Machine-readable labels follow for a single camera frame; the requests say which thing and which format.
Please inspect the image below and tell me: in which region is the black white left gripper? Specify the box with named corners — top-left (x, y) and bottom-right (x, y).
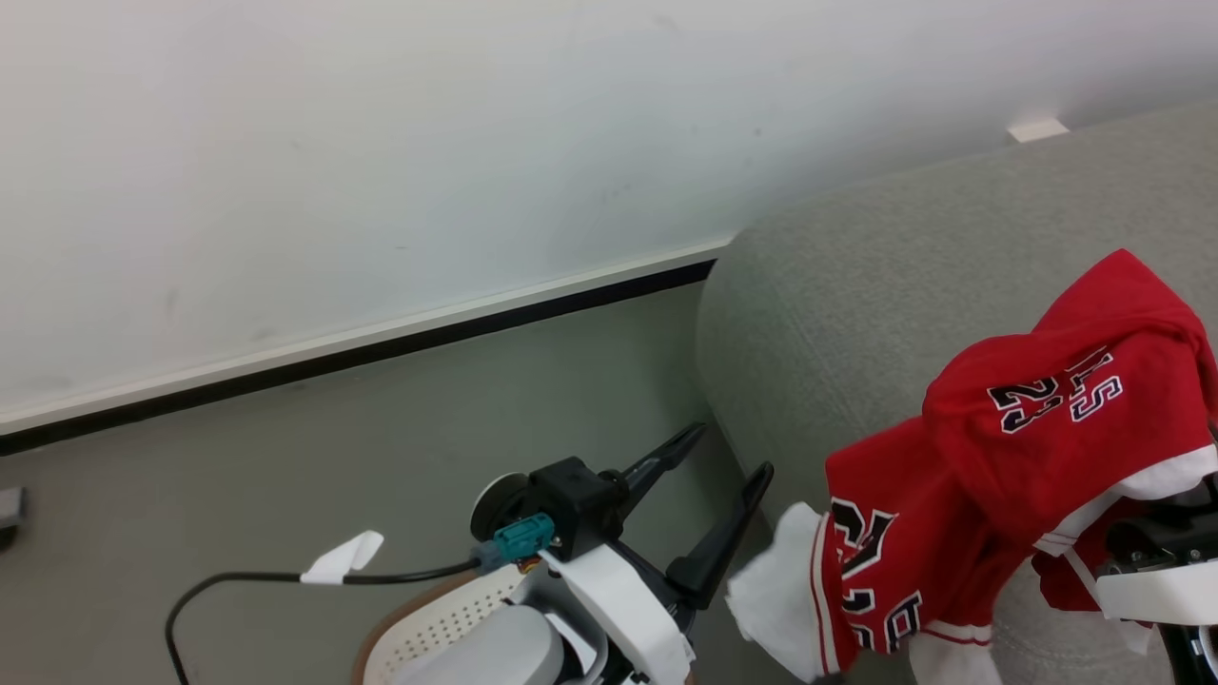
top-left (471, 423), bottom-right (776, 685)

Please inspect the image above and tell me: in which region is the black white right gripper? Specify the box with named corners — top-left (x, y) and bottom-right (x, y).
top-left (1093, 474), bottom-right (1218, 627)

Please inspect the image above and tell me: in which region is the red basketball jersey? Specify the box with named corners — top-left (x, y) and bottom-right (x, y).
top-left (726, 249), bottom-right (1218, 685)

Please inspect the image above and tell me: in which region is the grey fabric sofa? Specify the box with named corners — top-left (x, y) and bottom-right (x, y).
top-left (695, 100), bottom-right (1218, 685)

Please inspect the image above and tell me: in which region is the white tape tag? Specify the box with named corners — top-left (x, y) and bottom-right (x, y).
top-left (300, 530), bottom-right (385, 586)

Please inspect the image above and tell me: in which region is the black white baseboard strip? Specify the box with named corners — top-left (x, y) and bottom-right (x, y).
top-left (0, 240), bottom-right (732, 456)

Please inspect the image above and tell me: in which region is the small white block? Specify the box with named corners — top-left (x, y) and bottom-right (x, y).
top-left (1007, 117), bottom-right (1071, 145)

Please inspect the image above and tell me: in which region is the teal cable connector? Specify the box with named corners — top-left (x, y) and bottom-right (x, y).
top-left (479, 513), bottom-right (557, 572)

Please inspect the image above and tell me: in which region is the thin black cable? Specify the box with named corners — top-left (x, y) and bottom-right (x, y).
top-left (165, 559), bottom-right (481, 685)

